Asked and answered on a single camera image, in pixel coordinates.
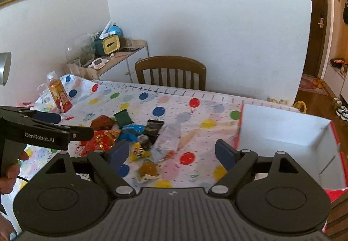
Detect red gold snack bag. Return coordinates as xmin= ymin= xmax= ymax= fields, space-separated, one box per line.
xmin=81 ymin=130 xmax=120 ymax=157

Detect blue snack packet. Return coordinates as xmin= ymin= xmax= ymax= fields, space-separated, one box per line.
xmin=117 ymin=124 xmax=146 ymax=143

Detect green snack packet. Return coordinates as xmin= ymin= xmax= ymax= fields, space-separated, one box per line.
xmin=114 ymin=109 xmax=133 ymax=129

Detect black sesame snack packet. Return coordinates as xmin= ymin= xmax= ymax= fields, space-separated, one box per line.
xmin=143 ymin=120 xmax=164 ymax=144

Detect clear plastic snack bag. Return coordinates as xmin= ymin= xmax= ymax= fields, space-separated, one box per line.
xmin=151 ymin=122 xmax=181 ymax=163

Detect person's left hand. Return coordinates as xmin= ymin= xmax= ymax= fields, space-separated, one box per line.
xmin=0 ymin=149 xmax=30 ymax=241

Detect orange drink bottle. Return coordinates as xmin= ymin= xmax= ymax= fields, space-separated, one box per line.
xmin=47 ymin=71 xmax=73 ymax=113

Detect brown foil snack packet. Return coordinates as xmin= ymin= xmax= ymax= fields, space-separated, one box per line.
xmin=90 ymin=115 xmax=115 ymax=131

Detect yellow M&M's packet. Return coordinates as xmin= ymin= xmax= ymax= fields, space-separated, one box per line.
xmin=129 ymin=143 xmax=151 ymax=162

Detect wrapped round pastry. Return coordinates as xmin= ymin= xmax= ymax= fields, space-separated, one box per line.
xmin=135 ymin=160 xmax=160 ymax=183

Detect dark foil candy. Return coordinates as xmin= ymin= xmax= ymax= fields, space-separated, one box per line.
xmin=137 ymin=134 xmax=152 ymax=151

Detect wooden side table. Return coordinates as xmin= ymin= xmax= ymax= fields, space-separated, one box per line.
xmin=64 ymin=39 xmax=150 ymax=83

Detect balloon pattern tablecloth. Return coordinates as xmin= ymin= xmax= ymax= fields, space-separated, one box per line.
xmin=5 ymin=74 xmax=300 ymax=233

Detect white digital timer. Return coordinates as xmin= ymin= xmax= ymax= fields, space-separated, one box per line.
xmin=88 ymin=58 xmax=109 ymax=70

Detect glass fish bowl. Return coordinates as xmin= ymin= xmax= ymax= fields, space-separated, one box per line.
xmin=65 ymin=34 xmax=95 ymax=67

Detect red white cardboard box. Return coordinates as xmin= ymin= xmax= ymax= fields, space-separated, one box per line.
xmin=236 ymin=105 xmax=347 ymax=235

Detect yellow plastic bag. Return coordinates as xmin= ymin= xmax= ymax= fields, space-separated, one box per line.
xmin=293 ymin=101 xmax=307 ymax=114

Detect yellow green tissue box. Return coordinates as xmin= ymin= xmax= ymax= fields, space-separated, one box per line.
xmin=94 ymin=35 xmax=120 ymax=57

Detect blue globe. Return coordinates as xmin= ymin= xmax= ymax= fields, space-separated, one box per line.
xmin=108 ymin=25 xmax=122 ymax=38

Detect black white sneakers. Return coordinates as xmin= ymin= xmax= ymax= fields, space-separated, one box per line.
xmin=336 ymin=105 xmax=348 ymax=121

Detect brown wooden chair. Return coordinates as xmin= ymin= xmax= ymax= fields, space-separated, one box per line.
xmin=134 ymin=56 xmax=206 ymax=91

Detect white cabinet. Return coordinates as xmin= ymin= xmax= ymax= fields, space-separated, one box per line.
xmin=321 ymin=0 xmax=347 ymax=96

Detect brown entry door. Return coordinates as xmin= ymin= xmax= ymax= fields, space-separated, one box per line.
xmin=303 ymin=0 xmax=327 ymax=76

